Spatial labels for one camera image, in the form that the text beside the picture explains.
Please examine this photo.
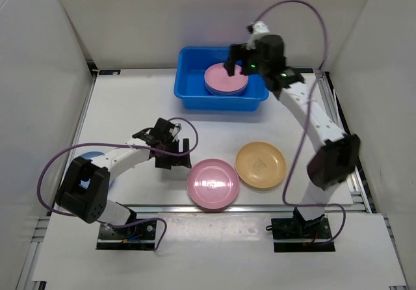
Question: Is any blue plastic bin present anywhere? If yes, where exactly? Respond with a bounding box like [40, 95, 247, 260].
[174, 46, 269, 111]

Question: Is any purple plate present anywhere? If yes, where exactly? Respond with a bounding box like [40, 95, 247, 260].
[208, 89, 244, 96]

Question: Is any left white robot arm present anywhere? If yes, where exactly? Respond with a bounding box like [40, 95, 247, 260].
[55, 118, 193, 238]

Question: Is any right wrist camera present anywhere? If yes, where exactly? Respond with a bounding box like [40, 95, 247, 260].
[246, 21, 270, 50]

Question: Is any pink plate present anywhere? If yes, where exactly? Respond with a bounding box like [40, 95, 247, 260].
[187, 159, 240, 210]
[204, 63, 248, 92]

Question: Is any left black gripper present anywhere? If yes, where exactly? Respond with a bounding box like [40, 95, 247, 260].
[155, 137, 191, 169]

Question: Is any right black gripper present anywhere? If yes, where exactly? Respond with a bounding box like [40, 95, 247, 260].
[224, 44, 269, 79]

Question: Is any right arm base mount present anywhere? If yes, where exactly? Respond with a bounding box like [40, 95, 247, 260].
[266, 216, 335, 253]

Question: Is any blue plate front left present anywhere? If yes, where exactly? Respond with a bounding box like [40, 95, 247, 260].
[80, 151, 113, 189]

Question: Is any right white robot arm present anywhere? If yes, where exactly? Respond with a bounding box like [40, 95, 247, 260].
[224, 34, 361, 238]

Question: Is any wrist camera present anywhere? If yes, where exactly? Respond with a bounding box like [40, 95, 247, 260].
[170, 123, 182, 141]
[246, 21, 270, 50]

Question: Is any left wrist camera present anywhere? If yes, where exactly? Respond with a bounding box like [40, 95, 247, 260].
[170, 123, 182, 141]

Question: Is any cream plate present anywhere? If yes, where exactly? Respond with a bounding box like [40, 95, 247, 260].
[204, 85, 249, 94]

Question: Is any yellow plate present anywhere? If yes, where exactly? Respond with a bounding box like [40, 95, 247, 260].
[235, 142, 287, 189]

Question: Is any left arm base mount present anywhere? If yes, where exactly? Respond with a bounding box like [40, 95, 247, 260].
[96, 220, 157, 251]

